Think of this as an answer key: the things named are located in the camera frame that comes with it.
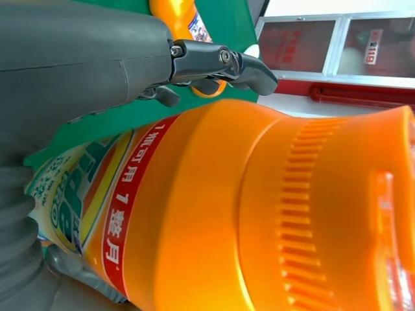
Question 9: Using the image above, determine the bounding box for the orange detergent bottle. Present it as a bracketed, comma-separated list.
[24, 98, 415, 311]
[149, 0, 228, 98]

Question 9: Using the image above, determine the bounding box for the white plastic bottle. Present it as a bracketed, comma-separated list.
[243, 43, 261, 59]

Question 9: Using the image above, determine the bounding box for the red cabinet with aluminium frame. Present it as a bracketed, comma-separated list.
[254, 12, 415, 113]

